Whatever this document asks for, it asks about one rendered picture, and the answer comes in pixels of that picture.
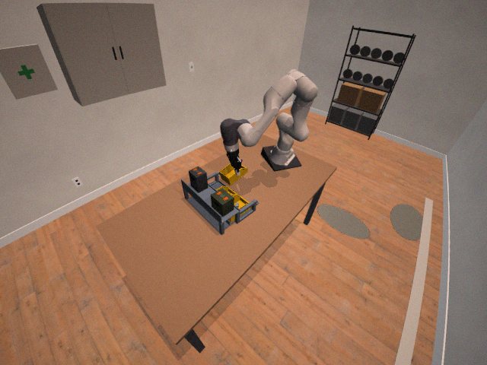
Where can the yellow bin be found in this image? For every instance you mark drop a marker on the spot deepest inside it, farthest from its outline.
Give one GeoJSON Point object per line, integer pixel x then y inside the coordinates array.
{"type": "Point", "coordinates": [227, 189]}
{"type": "Point", "coordinates": [242, 202]}
{"type": "Point", "coordinates": [229, 176]}

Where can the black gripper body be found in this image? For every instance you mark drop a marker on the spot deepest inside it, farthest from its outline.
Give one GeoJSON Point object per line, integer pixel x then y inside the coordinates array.
{"type": "Point", "coordinates": [234, 153]}

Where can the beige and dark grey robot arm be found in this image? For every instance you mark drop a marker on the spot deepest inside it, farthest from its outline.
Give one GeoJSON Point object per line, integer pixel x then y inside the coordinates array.
{"type": "Point", "coordinates": [291, 127]}

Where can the dark grey metal shelf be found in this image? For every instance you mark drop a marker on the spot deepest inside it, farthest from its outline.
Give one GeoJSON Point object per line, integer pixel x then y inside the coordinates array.
{"type": "Point", "coordinates": [202, 203]}

